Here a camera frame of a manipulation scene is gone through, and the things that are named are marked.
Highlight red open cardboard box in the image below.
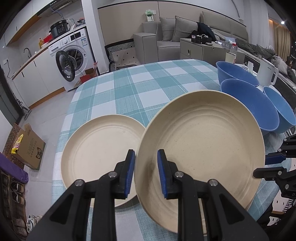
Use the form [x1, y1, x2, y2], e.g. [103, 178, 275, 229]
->
[74, 62, 98, 88]

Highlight clear plastic bottle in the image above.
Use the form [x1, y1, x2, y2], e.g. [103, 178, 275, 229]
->
[229, 43, 238, 64]

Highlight beige plate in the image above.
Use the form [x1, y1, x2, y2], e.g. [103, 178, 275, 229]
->
[134, 90, 265, 232]
[61, 114, 147, 207]

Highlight cream tumbler cup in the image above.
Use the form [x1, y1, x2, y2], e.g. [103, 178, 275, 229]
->
[225, 52, 236, 64]

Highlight grey sofa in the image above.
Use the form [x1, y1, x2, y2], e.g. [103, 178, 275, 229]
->
[133, 11, 294, 77]

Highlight grey drawer cabinet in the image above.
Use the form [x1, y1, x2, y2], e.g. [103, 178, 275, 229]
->
[179, 38, 246, 67]

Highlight black pressure cooker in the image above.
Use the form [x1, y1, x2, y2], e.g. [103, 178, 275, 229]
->
[49, 20, 69, 39]

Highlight black range hood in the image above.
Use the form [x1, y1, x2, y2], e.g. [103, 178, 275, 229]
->
[49, 0, 73, 11]

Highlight white electric kettle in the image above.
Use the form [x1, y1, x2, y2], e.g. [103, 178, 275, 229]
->
[256, 58, 279, 86]

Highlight cardboard box on floor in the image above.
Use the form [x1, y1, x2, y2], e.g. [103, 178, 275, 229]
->
[10, 123, 46, 170]

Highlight large blue bowl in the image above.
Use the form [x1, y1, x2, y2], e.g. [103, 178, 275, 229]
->
[220, 79, 280, 135]

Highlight purple yoga mat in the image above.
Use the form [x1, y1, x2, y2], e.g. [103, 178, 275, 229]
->
[0, 153, 29, 184]

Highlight black box on cabinet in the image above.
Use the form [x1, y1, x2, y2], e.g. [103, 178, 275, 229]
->
[191, 34, 212, 44]

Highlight white kitchen base cabinets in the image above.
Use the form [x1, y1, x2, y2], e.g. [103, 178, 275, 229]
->
[13, 49, 65, 107]

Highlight teal checked tablecloth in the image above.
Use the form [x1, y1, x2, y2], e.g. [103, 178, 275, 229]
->
[52, 60, 279, 240]

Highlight light blue bowl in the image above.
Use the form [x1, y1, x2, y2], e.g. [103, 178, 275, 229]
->
[263, 86, 295, 133]

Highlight white washing machine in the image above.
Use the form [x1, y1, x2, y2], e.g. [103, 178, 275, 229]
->
[49, 27, 96, 91]

